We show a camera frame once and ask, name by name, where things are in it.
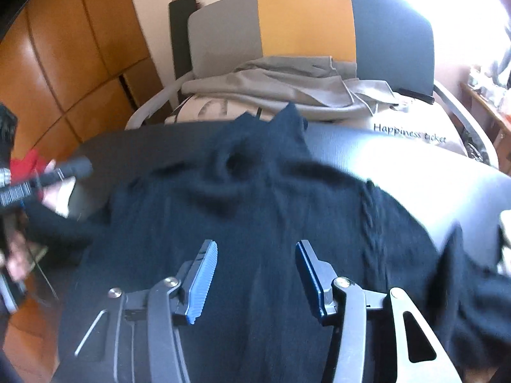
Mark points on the grey orange panel chair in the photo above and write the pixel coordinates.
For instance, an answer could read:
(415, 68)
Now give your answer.
(303, 24)

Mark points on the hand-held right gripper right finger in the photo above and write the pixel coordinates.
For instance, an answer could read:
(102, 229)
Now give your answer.
(309, 279)

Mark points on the person's left hand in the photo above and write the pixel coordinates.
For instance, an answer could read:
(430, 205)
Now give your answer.
(58, 199)

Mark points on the black knit sweater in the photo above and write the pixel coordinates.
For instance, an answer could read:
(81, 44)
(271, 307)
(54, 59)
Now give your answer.
(259, 207)

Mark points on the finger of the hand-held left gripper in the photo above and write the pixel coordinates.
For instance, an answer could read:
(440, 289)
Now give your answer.
(74, 167)

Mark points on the dark shiny bag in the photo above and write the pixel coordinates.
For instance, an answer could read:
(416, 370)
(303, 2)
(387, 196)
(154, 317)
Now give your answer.
(475, 145)

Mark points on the red cloth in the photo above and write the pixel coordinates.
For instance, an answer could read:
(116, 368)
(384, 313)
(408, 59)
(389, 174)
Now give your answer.
(26, 165)

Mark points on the grey cloth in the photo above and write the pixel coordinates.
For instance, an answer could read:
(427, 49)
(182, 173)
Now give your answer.
(279, 83)

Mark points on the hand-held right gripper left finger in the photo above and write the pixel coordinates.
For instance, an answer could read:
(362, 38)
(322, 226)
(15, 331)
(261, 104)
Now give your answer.
(203, 283)

